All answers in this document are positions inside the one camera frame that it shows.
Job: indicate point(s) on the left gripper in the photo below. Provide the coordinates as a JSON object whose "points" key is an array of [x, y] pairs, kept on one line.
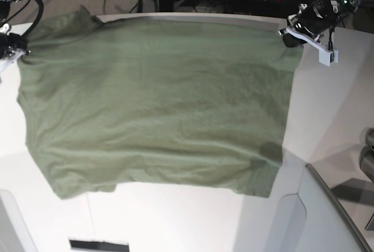
{"points": [[308, 26]]}

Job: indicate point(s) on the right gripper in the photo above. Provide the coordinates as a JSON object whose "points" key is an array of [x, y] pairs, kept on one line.
{"points": [[13, 47]]}

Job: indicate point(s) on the green t-shirt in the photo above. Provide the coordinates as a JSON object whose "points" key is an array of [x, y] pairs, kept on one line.
{"points": [[156, 101]]}

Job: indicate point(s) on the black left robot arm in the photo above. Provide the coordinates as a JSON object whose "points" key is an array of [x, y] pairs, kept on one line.
{"points": [[341, 8]]}

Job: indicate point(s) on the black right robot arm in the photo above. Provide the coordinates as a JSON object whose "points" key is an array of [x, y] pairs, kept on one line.
{"points": [[5, 18]]}

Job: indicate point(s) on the grey metal cylinder stand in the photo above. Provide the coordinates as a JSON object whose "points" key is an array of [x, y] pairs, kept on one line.
{"points": [[366, 158]]}

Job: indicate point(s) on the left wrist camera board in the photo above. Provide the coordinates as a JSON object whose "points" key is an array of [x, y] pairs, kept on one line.
{"points": [[328, 57]]}

